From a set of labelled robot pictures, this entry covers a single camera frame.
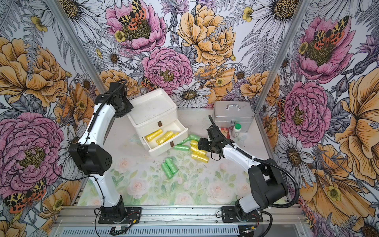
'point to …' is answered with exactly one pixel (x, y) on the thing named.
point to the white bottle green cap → (236, 130)
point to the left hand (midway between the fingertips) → (129, 114)
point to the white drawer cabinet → (154, 119)
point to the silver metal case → (227, 114)
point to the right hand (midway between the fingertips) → (203, 148)
